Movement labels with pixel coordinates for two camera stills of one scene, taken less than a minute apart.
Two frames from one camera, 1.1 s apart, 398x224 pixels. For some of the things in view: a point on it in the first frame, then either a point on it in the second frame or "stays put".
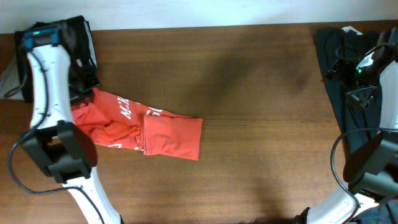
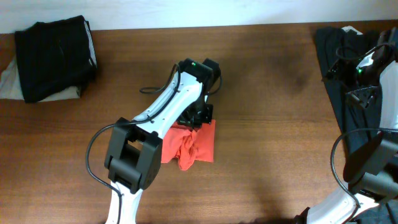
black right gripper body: [364, 95] stays put
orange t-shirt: [114, 121] to [188, 145]
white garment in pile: [346, 28] stays put
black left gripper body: [81, 82] to [199, 111]
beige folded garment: [10, 79] stays put
